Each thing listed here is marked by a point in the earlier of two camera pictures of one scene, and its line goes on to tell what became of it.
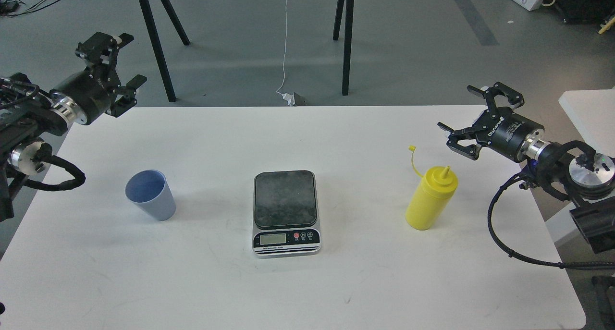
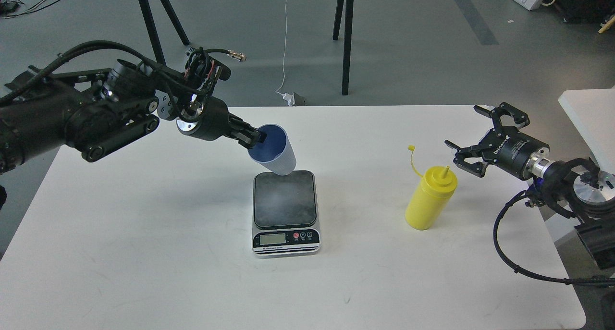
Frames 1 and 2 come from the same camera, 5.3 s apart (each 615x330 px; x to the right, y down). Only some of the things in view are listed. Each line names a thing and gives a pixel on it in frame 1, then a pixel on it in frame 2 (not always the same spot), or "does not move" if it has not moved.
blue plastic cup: (150, 190) -> (275, 153)
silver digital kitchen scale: (286, 220) does not move
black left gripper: (87, 95) -> (209, 119)
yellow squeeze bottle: (432, 197) does not move
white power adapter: (289, 98) does not move
